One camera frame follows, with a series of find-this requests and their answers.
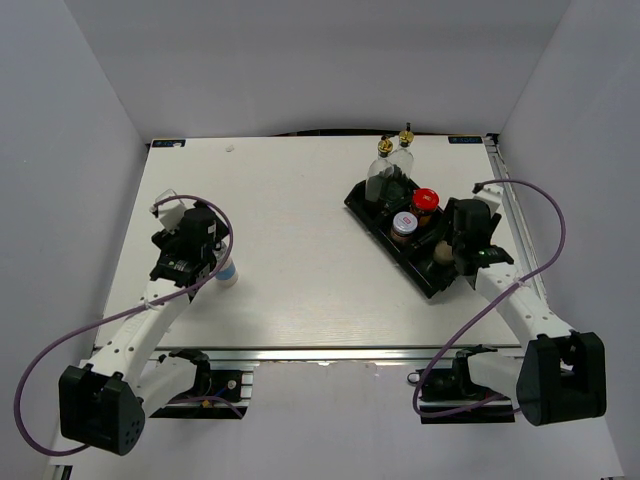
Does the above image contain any black logo sticker left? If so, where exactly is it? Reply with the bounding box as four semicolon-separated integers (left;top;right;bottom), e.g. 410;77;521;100
151;139;186;148

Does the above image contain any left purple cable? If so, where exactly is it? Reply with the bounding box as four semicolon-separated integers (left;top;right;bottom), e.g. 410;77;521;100
13;194;244;456

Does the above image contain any aluminium frame rail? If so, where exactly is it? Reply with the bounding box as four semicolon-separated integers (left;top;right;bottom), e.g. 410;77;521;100
482;133;569;361

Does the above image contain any blue-label white shaker bottle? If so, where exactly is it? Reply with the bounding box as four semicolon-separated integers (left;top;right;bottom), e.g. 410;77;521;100
214;241;238;288

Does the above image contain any clear glass oil bottle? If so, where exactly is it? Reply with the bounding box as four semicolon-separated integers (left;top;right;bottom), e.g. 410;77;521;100
365;135;394;203

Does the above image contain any red-capped brown sauce jar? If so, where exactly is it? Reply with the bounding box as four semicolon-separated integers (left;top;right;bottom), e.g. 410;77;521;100
410;188;439;228

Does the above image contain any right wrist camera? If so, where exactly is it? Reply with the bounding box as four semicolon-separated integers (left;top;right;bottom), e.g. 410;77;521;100
472;184;503;214

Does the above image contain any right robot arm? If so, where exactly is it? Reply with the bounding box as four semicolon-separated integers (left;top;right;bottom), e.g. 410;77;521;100
416;198;607;426

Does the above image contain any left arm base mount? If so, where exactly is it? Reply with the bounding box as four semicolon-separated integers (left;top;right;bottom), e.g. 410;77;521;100
151;349;252;420

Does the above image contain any purple cable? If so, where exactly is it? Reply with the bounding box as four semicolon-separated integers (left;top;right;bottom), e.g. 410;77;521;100
13;194;244;456
412;179;566;417

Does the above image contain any black logo sticker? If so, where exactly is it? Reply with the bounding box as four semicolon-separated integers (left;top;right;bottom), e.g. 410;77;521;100
448;135;483;145
151;139;186;148

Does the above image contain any black condiment tray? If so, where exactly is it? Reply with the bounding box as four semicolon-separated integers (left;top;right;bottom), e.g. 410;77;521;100
343;177;482;300

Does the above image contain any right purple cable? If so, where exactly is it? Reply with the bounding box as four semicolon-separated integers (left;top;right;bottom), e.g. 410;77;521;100
412;179;566;417

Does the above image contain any black logo sticker right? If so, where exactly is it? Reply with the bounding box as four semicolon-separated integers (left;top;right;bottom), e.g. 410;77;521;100
448;135;483;145

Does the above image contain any silver-lid small jar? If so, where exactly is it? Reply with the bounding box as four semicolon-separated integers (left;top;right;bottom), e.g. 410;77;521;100
390;211;418;244

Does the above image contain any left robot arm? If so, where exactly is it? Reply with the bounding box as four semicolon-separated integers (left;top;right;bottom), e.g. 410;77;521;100
58;201;229;456

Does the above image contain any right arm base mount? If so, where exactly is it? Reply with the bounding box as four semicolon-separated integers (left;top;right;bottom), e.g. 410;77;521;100
418;345;518;425

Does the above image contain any silver-capped white shaker bottle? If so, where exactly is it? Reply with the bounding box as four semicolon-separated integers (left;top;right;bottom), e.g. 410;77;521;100
432;240;454;265

